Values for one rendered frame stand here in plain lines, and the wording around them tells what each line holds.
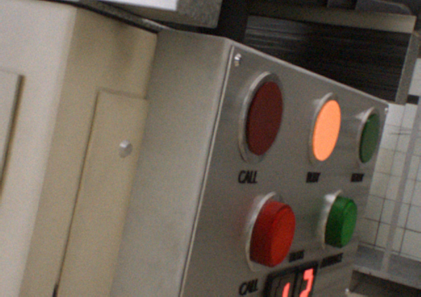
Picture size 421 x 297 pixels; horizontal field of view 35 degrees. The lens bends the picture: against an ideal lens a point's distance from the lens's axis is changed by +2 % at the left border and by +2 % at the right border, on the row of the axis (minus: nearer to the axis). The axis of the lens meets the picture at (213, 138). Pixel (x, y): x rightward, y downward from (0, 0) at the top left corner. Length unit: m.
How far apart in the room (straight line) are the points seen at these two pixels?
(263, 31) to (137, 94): 0.28
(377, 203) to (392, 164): 0.26
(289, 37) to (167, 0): 0.30
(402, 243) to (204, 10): 4.10
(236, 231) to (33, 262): 0.09
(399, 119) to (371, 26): 3.79
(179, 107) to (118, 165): 0.03
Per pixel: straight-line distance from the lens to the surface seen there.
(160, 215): 0.26
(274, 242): 0.30
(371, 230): 4.31
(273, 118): 0.29
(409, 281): 3.57
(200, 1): 0.23
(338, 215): 0.39
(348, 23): 0.50
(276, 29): 0.52
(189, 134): 0.25
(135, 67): 0.26
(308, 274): 0.38
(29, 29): 0.24
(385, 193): 4.29
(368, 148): 0.43
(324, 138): 0.35
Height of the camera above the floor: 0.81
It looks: 3 degrees down
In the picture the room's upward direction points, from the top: 12 degrees clockwise
